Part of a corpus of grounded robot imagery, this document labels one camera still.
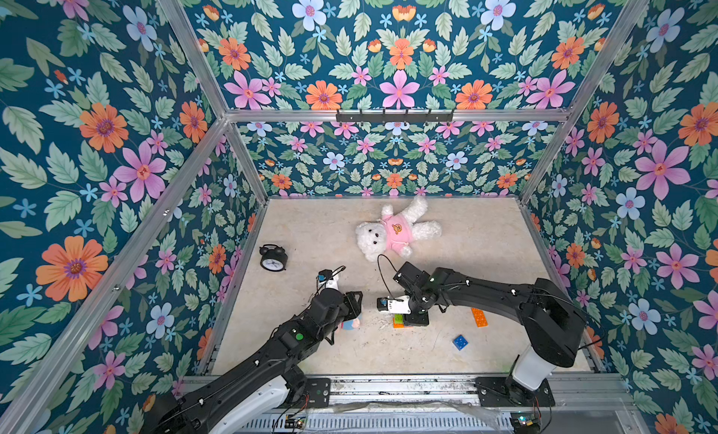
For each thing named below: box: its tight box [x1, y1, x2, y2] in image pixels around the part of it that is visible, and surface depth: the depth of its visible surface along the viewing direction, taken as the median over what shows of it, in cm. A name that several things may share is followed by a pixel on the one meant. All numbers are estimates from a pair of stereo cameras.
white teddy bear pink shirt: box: [356, 195, 443, 262], surface depth 100 cm
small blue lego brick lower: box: [452, 333, 469, 351], surface depth 83 cm
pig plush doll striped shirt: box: [340, 318, 360, 331], surface depth 83 cm
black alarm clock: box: [258, 243, 289, 273], surface depth 95 cm
